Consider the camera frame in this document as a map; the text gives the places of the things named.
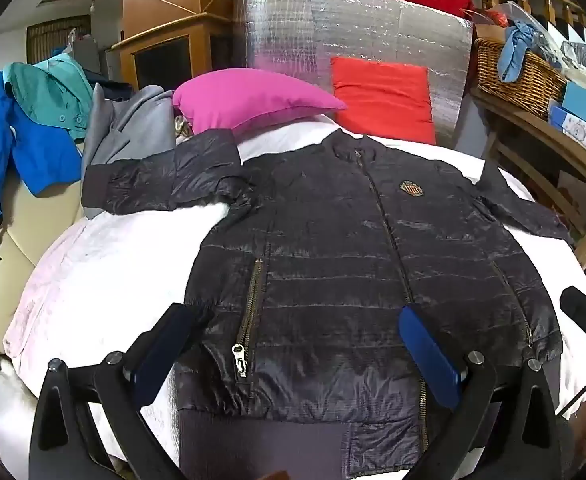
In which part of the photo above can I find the black puffer jacket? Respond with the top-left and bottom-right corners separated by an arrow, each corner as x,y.
82,130 -> 567,479

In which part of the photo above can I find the wooden shelf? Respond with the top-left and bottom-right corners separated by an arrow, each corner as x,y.
471,87 -> 586,268

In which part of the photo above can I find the white pink fleece blanket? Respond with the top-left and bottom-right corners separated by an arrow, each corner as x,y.
2,114 -> 586,480

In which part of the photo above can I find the cream sofa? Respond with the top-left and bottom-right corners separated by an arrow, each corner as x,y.
0,174 -> 83,354

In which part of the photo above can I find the wicker basket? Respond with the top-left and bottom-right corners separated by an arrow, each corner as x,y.
475,38 -> 566,119

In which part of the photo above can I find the blue jacket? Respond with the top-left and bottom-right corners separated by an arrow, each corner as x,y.
0,73 -> 82,216

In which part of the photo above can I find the grey coat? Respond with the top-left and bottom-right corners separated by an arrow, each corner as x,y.
80,82 -> 178,220

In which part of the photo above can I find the light blue cloth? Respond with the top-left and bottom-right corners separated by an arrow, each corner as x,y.
497,21 -> 549,84

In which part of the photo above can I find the red pillow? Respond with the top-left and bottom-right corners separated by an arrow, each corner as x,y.
331,56 -> 436,145

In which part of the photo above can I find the teal jacket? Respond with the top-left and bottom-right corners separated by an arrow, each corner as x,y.
2,53 -> 92,141

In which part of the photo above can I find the pink pillow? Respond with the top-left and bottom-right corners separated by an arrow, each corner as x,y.
173,68 -> 347,136

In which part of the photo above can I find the wooden cabinet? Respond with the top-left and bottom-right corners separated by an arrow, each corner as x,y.
112,0 -> 232,89

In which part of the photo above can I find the silver insulation foil panel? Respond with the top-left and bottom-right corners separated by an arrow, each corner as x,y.
233,0 -> 473,148

